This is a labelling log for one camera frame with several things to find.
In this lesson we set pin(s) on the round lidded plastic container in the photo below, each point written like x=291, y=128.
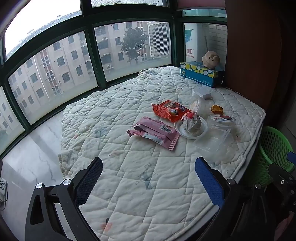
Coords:
x=221, y=120

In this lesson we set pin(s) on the white louvred outdoor unit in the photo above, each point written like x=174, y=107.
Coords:
x=159, y=39

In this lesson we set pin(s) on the clear cup with yellow lid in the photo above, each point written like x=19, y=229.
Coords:
x=198, y=104

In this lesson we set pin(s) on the white appliance with red print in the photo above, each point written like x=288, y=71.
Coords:
x=193, y=41

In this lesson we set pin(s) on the white quilted mat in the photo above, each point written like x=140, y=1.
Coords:
x=129, y=185

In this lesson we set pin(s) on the clear plastic box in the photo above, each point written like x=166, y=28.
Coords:
x=214, y=143

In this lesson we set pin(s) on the white wall charger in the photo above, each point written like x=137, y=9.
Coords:
x=2, y=187

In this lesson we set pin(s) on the white plastic plate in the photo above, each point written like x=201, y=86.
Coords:
x=179, y=131

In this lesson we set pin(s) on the orange snack bag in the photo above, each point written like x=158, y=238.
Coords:
x=170, y=110

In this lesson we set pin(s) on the white foam block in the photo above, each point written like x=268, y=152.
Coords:
x=203, y=93

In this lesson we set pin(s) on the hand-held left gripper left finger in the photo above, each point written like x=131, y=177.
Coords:
x=89, y=180

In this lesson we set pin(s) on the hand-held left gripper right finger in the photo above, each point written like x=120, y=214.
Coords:
x=209, y=183

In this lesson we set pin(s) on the beige apartment building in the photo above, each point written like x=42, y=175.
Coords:
x=62, y=62

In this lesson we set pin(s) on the green window frame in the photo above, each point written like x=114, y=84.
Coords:
x=89, y=41

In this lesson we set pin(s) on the green plastic basket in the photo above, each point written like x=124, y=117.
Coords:
x=274, y=148

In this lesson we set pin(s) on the blue spotted tissue box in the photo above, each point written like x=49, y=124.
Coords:
x=200, y=73

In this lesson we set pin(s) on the tree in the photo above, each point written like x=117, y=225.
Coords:
x=134, y=44

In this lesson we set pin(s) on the beige plush toy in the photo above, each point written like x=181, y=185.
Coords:
x=211, y=59

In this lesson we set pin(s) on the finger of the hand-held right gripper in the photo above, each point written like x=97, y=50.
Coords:
x=281, y=172
x=291, y=158

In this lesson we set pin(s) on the pink snack wrapper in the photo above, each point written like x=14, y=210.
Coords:
x=155, y=131

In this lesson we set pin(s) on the gold foil wrapper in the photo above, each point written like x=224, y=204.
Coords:
x=217, y=109

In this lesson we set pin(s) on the crumpled paper wrapper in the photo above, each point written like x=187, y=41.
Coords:
x=191, y=124

